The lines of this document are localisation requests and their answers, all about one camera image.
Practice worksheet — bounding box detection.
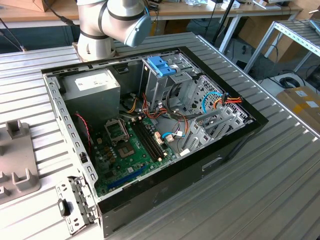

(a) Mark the small brown cardboard box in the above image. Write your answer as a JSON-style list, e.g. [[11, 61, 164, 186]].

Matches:
[[24, 0, 55, 13]]

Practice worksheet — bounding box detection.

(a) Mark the black cable bundle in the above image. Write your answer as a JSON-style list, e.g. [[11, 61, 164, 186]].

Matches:
[[166, 82, 193, 118]]

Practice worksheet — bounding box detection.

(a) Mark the black tripod pole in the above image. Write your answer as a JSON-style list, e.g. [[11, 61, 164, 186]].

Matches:
[[211, 0, 237, 46]]

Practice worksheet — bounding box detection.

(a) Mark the black RAM slot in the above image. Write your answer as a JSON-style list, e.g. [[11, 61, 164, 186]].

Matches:
[[137, 118, 163, 160], [140, 117, 167, 158], [134, 119, 160, 161], [131, 120, 156, 163]]

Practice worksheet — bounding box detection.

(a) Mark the CPU socket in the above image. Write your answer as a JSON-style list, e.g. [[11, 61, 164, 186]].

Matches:
[[116, 141, 138, 159]]

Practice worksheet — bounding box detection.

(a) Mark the perforated metal front cage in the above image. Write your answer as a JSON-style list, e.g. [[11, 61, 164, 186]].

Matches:
[[186, 74, 251, 121]]

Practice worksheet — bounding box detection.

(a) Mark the black cable with silver plug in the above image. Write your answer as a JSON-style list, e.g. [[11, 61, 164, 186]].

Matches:
[[0, 18, 27, 52]]

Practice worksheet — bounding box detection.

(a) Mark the green motherboard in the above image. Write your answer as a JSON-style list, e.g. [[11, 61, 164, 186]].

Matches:
[[91, 116, 177, 198]]

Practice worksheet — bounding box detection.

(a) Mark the blue drive cage latch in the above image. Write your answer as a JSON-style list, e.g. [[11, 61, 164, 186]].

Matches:
[[147, 56, 177, 78]]

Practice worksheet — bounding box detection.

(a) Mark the black open PC case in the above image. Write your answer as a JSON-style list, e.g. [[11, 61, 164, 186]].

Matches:
[[40, 45, 270, 238]]

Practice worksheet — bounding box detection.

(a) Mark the large cardboard box with labels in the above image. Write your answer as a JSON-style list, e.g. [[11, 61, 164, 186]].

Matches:
[[276, 86, 320, 131]]

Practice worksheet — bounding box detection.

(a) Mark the thick black hanging cable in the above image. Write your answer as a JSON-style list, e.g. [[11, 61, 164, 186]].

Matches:
[[43, 0, 75, 26]]

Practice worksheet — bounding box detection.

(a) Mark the red and black fan wire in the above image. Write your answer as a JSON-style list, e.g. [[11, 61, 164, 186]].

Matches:
[[74, 112, 93, 152]]

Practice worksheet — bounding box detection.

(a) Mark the short blue data wire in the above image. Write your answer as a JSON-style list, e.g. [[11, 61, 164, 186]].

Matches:
[[161, 132, 186, 141]]

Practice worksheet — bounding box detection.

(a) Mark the grey metal drive cage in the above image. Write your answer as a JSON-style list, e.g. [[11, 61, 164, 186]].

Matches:
[[138, 56, 201, 115]]

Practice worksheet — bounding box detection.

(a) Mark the orange power wire with connector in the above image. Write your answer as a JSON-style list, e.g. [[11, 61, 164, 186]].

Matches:
[[213, 92, 243, 109]]

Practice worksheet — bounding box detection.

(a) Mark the grey metal disk bay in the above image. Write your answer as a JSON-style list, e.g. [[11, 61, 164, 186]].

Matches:
[[178, 106, 253, 157]]

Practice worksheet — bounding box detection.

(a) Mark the grey parts rack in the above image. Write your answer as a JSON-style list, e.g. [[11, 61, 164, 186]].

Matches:
[[0, 119, 41, 205]]

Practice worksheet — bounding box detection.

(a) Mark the long blue data wire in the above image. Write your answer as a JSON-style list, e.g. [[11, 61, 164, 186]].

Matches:
[[201, 91, 224, 115]]

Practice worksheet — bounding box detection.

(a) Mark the grey power supply unit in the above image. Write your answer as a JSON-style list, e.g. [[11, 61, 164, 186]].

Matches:
[[59, 68, 121, 126]]

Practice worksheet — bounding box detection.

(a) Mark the red and orange wire bundle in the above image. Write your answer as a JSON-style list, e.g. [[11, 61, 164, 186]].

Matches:
[[141, 92, 189, 137]]

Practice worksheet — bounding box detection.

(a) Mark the metal socket cover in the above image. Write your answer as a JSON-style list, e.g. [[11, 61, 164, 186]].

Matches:
[[103, 118, 131, 146]]

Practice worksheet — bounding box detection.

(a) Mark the long wooden desk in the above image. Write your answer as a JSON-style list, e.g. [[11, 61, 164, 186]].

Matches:
[[0, 0, 304, 55]]

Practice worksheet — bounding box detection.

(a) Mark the blue expansion slot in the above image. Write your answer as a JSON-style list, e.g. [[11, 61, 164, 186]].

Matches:
[[107, 164, 148, 190]]

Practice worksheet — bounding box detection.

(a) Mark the cardboard sheet under desk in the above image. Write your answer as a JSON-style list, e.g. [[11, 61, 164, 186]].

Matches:
[[237, 14, 297, 63]]

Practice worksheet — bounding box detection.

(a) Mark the yellow wire bundle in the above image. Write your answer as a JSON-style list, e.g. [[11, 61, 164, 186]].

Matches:
[[124, 97, 139, 114]]

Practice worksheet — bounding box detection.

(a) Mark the black coiled cable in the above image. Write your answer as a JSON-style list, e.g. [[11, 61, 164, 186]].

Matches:
[[279, 76, 305, 89]]

